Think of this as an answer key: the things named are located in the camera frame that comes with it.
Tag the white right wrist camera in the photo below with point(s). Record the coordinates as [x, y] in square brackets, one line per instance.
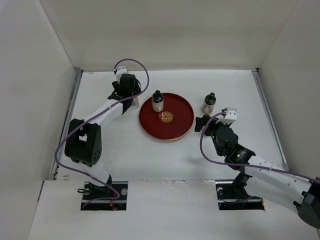
[229, 115]

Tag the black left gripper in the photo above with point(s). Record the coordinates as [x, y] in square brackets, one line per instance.
[136, 89]

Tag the white-filled bottle black cap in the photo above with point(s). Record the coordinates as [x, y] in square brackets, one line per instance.
[157, 101]

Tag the left aluminium frame rail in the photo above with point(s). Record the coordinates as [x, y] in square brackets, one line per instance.
[68, 116]

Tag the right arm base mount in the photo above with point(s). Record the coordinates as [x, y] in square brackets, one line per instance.
[230, 199]

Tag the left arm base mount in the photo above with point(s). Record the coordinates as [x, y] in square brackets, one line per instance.
[101, 198]

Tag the right aluminium frame rail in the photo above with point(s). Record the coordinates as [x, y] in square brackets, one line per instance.
[255, 74]

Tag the blue-label jar silver lid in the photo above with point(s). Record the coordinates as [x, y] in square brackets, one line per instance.
[135, 103]

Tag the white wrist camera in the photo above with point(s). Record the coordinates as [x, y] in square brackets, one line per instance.
[229, 115]
[119, 72]

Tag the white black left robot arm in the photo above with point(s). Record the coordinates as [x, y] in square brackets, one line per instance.
[84, 147]

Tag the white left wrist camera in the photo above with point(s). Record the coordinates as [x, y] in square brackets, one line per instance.
[119, 72]

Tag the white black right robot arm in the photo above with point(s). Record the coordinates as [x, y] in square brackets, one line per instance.
[259, 178]

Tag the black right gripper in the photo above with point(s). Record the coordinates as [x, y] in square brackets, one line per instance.
[201, 121]

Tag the red round lacquer tray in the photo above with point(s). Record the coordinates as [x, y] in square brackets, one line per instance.
[172, 123]

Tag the tan powder bottle black cap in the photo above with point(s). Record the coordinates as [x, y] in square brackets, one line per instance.
[209, 103]

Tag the aluminium frame rail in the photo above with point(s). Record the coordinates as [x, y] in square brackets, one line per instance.
[255, 74]
[68, 116]

